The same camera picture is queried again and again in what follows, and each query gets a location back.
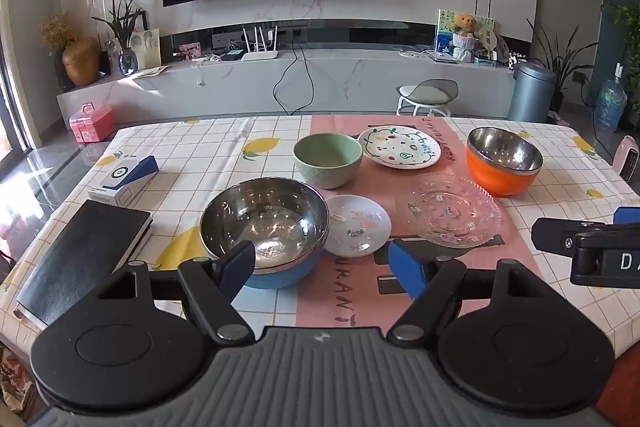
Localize potted green plant in glass vase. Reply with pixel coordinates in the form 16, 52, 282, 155
92, 0, 145, 77

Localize grey white stool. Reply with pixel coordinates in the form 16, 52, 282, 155
396, 79, 459, 117

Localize small white sticker dish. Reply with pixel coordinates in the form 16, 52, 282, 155
324, 195, 392, 258

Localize blue water bottle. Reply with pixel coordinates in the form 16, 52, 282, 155
594, 63, 628, 131

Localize green ceramic bowl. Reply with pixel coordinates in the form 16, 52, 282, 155
293, 133, 363, 190

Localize lemon pattern tablecloth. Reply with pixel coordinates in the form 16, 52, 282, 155
1, 115, 639, 358

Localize white blue box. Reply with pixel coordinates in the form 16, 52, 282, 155
88, 156, 158, 207

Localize black notebook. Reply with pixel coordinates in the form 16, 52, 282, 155
16, 200, 152, 329

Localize black power cable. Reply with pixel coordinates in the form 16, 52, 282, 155
271, 33, 317, 117

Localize white wifi router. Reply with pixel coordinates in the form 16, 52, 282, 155
241, 26, 279, 62

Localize pink storage case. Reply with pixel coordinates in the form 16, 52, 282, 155
68, 103, 115, 144

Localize orange steel bowl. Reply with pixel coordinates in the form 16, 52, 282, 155
465, 127, 544, 197

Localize blue steel bowl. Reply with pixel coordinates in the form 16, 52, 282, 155
200, 178, 330, 289

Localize pink space heater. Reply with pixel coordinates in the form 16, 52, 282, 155
612, 134, 639, 182

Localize grey trash bin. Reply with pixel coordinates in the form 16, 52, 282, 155
508, 62, 556, 124

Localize white fruit pattern plate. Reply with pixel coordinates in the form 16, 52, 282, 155
358, 124, 442, 170

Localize teddy bear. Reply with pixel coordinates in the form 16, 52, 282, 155
451, 13, 477, 63

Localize tall floor plant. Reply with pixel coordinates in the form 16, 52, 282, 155
527, 20, 598, 113

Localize framed photo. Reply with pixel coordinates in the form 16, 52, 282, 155
129, 28, 162, 69

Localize clear glass plate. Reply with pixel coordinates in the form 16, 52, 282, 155
396, 172, 501, 249

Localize dried yellow flowers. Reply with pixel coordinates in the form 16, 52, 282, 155
39, 12, 77, 51

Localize brown round vase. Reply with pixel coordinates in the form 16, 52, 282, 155
62, 38, 100, 87

